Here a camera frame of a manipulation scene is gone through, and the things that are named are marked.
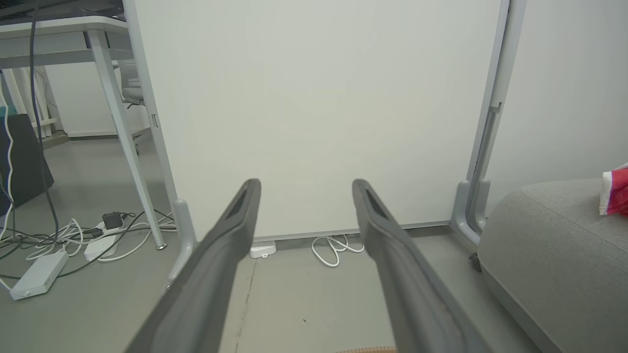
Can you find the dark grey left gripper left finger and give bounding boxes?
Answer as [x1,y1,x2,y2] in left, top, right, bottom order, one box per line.
[124,178,262,353]

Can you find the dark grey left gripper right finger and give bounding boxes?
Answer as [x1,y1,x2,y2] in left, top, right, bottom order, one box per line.
[352,179,489,353]

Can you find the red printed sweatshirt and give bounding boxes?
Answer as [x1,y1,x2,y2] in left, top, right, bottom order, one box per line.
[599,163,628,217]

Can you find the small white plastic box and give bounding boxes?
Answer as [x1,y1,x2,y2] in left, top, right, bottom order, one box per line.
[249,240,278,259]

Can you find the short white power strip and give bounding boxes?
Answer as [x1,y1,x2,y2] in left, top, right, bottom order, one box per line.
[83,222,121,261]

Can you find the grey fabric sofa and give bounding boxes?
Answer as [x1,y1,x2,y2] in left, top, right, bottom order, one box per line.
[477,177,628,353]

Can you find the white adapter box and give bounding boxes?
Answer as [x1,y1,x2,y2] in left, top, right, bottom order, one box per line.
[10,250,69,301]

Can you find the grey office chair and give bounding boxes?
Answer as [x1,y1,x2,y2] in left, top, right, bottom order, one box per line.
[118,59,153,148]

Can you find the dark grey flat panel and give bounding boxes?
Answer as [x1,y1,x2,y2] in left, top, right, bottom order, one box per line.
[0,114,54,216]

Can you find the wide white partition panel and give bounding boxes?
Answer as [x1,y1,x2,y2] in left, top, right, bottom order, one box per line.
[123,0,511,291]

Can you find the white desk with slanted legs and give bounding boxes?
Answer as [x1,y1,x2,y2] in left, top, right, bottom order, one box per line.
[0,0,170,251]

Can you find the white floor cable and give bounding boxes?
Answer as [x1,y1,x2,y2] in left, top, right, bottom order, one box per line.
[0,218,177,263]

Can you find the white coiled cable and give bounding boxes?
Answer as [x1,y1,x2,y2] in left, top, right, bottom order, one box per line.
[312,234,365,268]

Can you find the white hanging cable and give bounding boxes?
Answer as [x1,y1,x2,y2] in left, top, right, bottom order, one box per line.
[0,83,15,236]

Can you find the white rack frame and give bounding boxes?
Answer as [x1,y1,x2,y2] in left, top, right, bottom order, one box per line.
[0,66,62,140]

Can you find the white partition panel grey frame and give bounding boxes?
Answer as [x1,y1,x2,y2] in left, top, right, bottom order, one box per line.
[466,0,628,246]

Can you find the dark grey hanging cable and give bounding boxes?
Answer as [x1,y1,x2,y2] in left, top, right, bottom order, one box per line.
[28,0,60,242]

